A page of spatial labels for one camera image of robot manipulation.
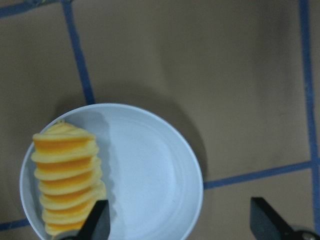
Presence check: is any spiral bread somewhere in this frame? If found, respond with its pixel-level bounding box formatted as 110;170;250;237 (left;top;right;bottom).
31;120;107;237

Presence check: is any blue plate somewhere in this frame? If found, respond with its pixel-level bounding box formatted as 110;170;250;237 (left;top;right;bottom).
19;103;205;240

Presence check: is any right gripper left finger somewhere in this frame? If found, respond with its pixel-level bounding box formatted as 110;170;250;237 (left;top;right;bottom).
75;200;111;240

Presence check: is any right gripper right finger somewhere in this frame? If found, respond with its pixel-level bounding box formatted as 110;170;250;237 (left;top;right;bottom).
249;197;298;240

